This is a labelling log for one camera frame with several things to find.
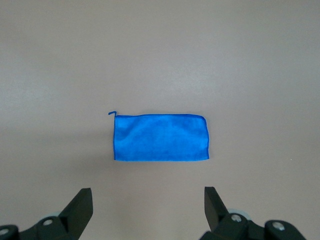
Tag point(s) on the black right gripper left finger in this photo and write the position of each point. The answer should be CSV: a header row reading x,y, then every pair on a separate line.
x,y
72,217

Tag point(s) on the blue microfibre towel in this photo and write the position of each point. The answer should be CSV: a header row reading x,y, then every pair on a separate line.
x,y
160,137

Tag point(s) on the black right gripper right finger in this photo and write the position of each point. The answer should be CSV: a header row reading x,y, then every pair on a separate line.
x,y
220,220

